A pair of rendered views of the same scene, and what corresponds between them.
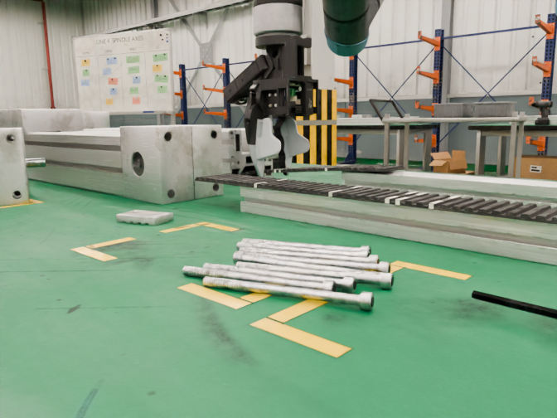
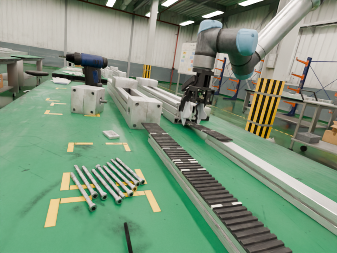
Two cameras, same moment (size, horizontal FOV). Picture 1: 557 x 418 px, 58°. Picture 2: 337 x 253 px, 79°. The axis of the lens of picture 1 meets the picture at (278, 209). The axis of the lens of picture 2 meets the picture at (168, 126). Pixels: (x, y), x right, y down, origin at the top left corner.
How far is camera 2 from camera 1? 0.25 m
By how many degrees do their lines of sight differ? 23
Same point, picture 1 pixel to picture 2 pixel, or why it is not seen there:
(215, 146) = (158, 110)
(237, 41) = not seen: hidden behind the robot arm
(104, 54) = (192, 50)
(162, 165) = (132, 114)
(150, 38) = not seen: hidden behind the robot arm
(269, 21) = (197, 62)
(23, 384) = not seen: outside the picture
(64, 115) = (131, 83)
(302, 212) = (158, 151)
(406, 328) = (87, 225)
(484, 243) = (191, 197)
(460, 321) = (109, 232)
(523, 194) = (264, 174)
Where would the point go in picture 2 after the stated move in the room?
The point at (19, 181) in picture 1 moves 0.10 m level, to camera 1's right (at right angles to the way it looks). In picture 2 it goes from (93, 107) to (115, 113)
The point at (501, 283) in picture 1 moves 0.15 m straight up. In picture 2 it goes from (164, 221) to (182, 116)
